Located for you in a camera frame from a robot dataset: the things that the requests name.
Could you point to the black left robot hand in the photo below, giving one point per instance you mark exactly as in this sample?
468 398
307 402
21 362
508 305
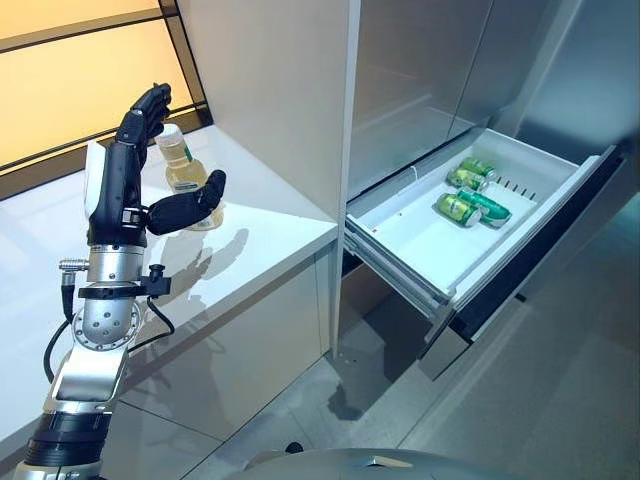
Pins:
117 195

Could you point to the yellow tea bottle white cap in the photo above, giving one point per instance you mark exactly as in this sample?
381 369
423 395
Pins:
180 170

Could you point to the white fridge drawer steel front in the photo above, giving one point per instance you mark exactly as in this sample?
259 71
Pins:
425 240

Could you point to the white counter cabinet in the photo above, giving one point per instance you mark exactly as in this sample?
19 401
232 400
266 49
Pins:
200 300

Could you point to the tall white cabinet panel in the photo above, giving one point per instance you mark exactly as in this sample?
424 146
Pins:
275 100

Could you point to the stainless steel refrigerator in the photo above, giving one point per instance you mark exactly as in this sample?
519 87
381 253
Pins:
400 75

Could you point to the light green drink can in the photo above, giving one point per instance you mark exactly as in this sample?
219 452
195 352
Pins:
476 166
456 208
466 179

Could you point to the dark green drink can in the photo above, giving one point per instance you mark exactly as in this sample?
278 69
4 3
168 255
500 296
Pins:
487 207

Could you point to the grey robot torso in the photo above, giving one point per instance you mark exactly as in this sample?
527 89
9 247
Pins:
375 467

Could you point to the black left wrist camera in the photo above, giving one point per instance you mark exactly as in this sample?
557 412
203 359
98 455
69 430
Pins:
159 285

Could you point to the orange lit window black frame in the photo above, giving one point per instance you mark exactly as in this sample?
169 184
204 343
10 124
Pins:
75 90

